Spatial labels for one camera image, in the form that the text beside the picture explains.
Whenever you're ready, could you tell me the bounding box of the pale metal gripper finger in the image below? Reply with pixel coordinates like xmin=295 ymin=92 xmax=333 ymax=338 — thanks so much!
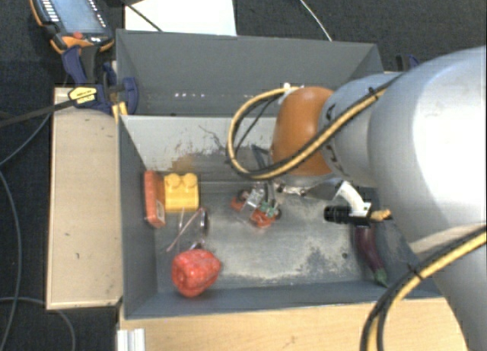
xmin=244 ymin=188 xmax=263 ymax=212

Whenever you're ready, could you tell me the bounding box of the red toy piece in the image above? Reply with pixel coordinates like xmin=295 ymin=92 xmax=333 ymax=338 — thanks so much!
xmin=231 ymin=196 xmax=278 ymax=229

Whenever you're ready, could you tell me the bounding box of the yellow toy building block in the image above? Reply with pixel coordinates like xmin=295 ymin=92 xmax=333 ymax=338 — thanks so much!
xmin=163 ymin=172 xmax=201 ymax=214

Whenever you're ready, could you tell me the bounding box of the red toy strawberry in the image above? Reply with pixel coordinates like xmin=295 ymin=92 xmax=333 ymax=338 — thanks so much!
xmin=170 ymin=248 xmax=223 ymax=298

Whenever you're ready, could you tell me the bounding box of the purple toy eggplant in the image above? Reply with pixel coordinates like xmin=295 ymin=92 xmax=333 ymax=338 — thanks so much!
xmin=354 ymin=225 xmax=390 ymax=289

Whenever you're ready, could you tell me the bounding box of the orange flat box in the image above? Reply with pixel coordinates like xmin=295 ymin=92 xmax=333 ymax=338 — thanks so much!
xmin=142 ymin=170 xmax=167 ymax=229

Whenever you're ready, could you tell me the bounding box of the grey metal bin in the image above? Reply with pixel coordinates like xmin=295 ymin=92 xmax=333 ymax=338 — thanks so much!
xmin=113 ymin=28 xmax=444 ymax=321

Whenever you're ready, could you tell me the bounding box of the pale wood board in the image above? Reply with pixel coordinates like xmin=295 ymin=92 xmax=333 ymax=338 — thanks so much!
xmin=45 ymin=86 xmax=125 ymax=311

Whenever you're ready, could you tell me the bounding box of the black cylinder on white bracket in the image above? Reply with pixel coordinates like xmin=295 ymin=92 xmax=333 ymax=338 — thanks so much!
xmin=323 ymin=180 xmax=393 ymax=227

